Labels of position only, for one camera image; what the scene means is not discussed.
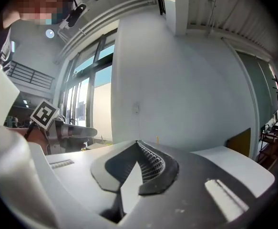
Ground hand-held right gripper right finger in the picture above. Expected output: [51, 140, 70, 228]
[116, 140, 257, 229]

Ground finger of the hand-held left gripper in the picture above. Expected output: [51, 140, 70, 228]
[62, 124, 98, 138]

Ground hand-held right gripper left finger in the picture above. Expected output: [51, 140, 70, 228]
[44, 140, 140, 224]

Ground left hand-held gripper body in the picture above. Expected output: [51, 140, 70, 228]
[30, 99, 69, 155]

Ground person's left forearm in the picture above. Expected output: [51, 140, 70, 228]
[24, 126, 49, 152]

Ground black balcony railing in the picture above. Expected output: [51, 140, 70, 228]
[7, 60, 55, 90]

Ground person's dark shirt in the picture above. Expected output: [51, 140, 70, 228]
[0, 26, 12, 68]

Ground yellow board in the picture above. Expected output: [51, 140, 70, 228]
[226, 127, 252, 158]

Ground wooden chair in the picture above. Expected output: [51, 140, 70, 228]
[257, 124, 278, 167]

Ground person's head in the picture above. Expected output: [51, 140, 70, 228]
[2, 0, 69, 30]

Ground white ceiling pipes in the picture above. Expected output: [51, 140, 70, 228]
[54, 0, 158, 65]

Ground grey-green roller blind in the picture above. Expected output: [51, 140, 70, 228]
[236, 51, 278, 131]

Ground dark framed window wall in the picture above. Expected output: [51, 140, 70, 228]
[57, 29, 118, 143]

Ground black head-worn camera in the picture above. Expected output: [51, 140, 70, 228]
[59, 1, 88, 30]

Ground white ceiling cable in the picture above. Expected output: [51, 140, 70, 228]
[206, 0, 219, 37]

